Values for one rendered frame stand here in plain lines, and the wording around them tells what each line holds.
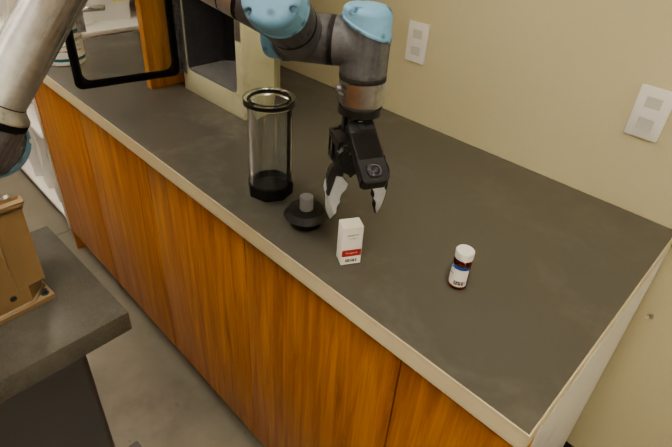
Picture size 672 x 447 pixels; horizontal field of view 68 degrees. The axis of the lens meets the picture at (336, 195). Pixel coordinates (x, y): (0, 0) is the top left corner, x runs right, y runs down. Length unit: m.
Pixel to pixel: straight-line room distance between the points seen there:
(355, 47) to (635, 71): 0.71
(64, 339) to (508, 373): 0.67
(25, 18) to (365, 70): 0.54
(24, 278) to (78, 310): 0.09
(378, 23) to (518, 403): 0.57
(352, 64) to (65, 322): 0.60
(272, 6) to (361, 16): 0.16
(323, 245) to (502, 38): 0.72
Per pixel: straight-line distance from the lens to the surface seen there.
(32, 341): 0.91
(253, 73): 1.46
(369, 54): 0.76
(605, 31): 1.29
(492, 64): 1.41
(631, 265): 1.16
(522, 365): 0.86
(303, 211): 1.02
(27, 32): 0.97
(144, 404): 1.96
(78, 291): 0.96
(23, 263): 0.91
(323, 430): 1.30
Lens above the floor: 1.56
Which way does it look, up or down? 33 degrees down
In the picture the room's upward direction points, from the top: 4 degrees clockwise
